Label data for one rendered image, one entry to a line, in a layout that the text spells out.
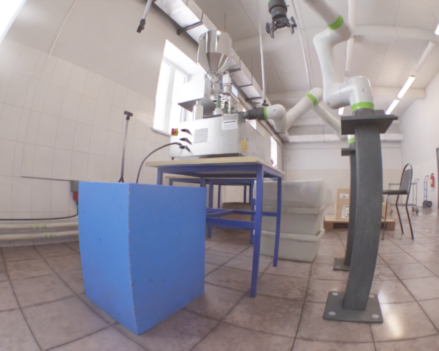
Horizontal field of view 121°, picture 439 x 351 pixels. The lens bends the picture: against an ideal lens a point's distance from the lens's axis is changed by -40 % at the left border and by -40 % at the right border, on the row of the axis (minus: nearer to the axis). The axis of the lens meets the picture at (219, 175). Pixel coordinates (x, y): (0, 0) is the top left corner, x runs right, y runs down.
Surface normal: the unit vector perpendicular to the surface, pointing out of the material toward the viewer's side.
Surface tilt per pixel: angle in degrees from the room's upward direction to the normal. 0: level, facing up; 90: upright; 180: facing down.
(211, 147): 90
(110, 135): 90
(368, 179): 90
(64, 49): 90
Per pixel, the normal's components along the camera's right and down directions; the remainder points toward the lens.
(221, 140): -0.46, -0.07
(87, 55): 0.89, 0.00
